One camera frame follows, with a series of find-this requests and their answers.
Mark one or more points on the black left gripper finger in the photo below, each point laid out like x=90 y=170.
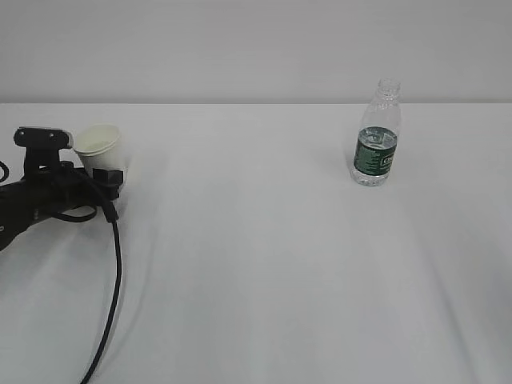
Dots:
x=108 y=178

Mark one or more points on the white paper cup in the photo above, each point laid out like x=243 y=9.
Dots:
x=99 y=147

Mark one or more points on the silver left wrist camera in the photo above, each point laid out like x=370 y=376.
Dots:
x=42 y=138

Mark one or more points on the clear water bottle green label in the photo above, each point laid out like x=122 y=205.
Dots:
x=378 y=135

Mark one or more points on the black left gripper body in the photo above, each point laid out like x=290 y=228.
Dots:
x=80 y=190

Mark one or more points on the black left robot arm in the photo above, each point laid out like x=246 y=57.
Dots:
x=53 y=188

